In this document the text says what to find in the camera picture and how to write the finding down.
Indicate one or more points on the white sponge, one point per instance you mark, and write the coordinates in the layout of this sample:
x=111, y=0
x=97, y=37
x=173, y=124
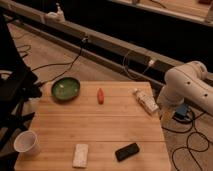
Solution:
x=80, y=156

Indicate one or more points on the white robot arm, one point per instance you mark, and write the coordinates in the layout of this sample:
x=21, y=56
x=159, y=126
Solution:
x=187, y=81

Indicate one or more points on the small orange carrot toy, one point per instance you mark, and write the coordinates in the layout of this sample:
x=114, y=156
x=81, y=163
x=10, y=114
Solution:
x=100, y=96

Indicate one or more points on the green round bowl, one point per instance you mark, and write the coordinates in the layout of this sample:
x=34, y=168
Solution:
x=65, y=89

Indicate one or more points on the black rectangular phone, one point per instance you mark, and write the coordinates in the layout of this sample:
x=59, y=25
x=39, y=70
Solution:
x=127, y=151

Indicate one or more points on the blue power box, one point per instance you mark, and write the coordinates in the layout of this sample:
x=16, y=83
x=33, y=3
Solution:
x=181, y=112

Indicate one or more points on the white paper cup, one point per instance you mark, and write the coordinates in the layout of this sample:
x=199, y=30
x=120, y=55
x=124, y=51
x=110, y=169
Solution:
x=27, y=143

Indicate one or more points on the white object on rail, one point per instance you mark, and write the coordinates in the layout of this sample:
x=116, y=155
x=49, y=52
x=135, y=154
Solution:
x=58, y=15

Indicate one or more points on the black camera stand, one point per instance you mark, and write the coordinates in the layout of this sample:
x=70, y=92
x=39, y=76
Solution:
x=14, y=92

